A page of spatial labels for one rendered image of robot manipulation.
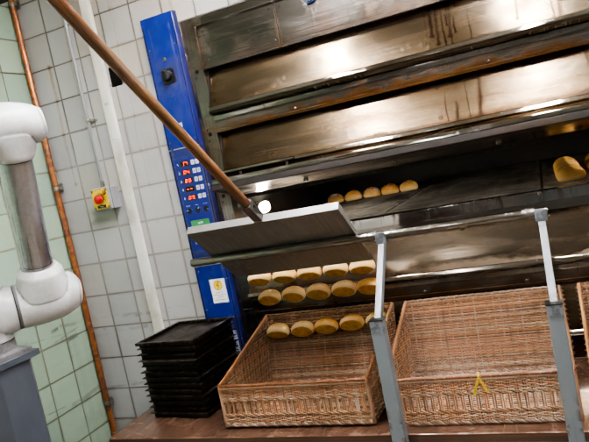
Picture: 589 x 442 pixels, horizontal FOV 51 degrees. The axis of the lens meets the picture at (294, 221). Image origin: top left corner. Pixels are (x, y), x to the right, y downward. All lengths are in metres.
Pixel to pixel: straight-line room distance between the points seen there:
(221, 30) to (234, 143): 0.45
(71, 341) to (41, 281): 0.90
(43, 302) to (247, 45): 1.23
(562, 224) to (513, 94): 0.48
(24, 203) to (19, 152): 0.17
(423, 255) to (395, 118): 0.52
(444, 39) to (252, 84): 0.76
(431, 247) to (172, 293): 1.17
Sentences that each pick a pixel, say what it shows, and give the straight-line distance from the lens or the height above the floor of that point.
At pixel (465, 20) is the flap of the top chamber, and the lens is 2.30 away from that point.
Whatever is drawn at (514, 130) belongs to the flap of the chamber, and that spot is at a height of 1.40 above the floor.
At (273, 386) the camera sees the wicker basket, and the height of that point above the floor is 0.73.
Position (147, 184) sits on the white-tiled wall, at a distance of 2.77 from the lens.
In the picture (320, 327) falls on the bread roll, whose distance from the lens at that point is 2.42.
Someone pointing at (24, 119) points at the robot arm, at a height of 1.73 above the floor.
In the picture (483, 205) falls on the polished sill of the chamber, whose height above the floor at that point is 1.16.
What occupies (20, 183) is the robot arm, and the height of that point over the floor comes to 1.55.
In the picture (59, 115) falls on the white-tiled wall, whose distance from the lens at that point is 3.04.
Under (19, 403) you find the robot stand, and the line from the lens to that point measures 2.29.
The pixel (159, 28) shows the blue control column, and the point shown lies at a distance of 2.69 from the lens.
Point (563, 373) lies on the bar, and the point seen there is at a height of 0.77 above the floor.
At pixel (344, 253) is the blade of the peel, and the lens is 2.13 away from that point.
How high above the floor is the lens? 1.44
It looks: 5 degrees down
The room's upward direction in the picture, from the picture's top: 12 degrees counter-clockwise
